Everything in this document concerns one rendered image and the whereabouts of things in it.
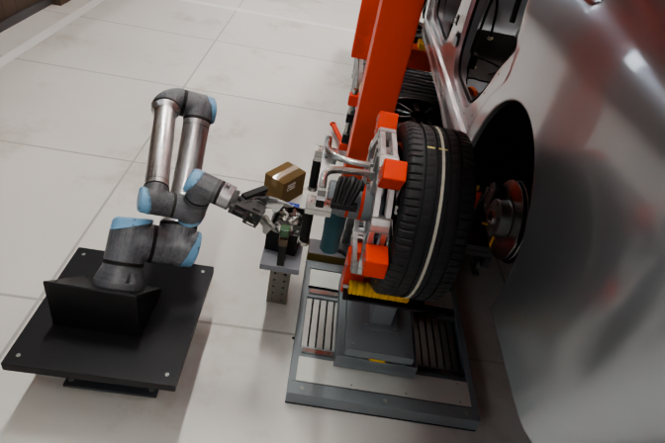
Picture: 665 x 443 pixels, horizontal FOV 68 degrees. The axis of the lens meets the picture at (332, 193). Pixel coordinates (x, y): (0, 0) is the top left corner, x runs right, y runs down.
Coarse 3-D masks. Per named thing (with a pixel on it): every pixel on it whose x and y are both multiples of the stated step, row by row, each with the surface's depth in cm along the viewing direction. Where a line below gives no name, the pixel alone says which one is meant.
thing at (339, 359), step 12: (336, 312) 239; (336, 324) 230; (336, 336) 221; (336, 348) 214; (336, 360) 213; (348, 360) 213; (360, 360) 212; (372, 360) 212; (384, 372) 216; (396, 372) 216; (408, 372) 215
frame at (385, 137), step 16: (384, 128) 181; (384, 144) 171; (368, 160) 204; (368, 224) 210; (384, 224) 160; (352, 240) 206; (368, 240) 164; (384, 240) 163; (352, 256) 197; (352, 272) 187
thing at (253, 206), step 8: (232, 200) 169; (240, 200) 172; (248, 200) 173; (256, 200) 172; (232, 208) 168; (240, 208) 171; (248, 208) 168; (256, 208) 170; (264, 208) 172; (240, 216) 170; (248, 216) 169; (256, 216) 168; (248, 224) 172; (256, 224) 171
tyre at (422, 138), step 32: (416, 128) 172; (416, 160) 160; (448, 160) 163; (416, 192) 156; (448, 192) 158; (416, 224) 157; (448, 224) 156; (416, 256) 159; (448, 256) 160; (384, 288) 172; (448, 288) 167
